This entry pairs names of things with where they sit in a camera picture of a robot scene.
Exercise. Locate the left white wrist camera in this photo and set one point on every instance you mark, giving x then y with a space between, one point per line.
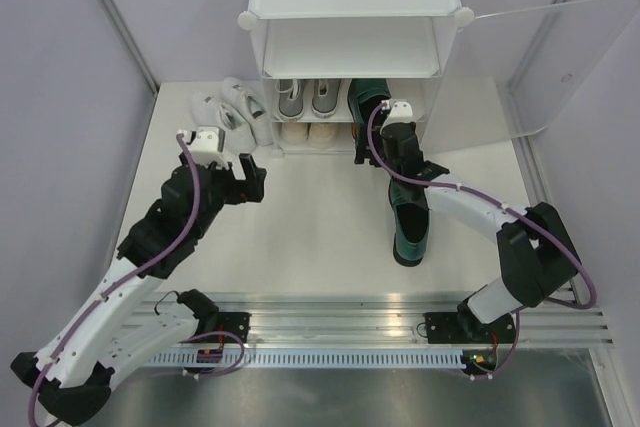
206 145

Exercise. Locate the white plastic shoe cabinet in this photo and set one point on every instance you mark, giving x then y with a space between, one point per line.
406 42

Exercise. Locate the white sneaker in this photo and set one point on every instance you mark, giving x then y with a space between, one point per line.
208 110
251 106

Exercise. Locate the green heeled shoe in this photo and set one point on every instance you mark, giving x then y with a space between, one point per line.
364 95
412 223

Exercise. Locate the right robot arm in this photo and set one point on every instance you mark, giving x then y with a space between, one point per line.
536 255

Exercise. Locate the white slotted cable duct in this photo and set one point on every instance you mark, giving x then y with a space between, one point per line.
311 358

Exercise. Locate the grey canvas sneaker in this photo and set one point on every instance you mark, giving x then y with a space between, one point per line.
290 98
325 97

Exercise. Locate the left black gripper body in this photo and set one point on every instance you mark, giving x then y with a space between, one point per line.
225 192

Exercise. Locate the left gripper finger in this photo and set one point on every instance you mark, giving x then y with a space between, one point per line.
222 171
252 188

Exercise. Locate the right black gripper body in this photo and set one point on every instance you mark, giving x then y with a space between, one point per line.
383 154

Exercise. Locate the beige lace sneaker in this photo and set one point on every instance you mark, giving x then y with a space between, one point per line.
322 135
294 133

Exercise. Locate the translucent cabinet door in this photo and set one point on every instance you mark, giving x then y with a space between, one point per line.
509 75

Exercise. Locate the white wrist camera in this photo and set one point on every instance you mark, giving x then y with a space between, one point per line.
396 111
206 145

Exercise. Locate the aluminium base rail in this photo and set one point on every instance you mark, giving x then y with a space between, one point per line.
390 320

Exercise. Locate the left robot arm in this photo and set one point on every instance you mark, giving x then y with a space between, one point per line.
74 375

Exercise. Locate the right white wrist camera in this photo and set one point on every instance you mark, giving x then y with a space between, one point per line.
396 111

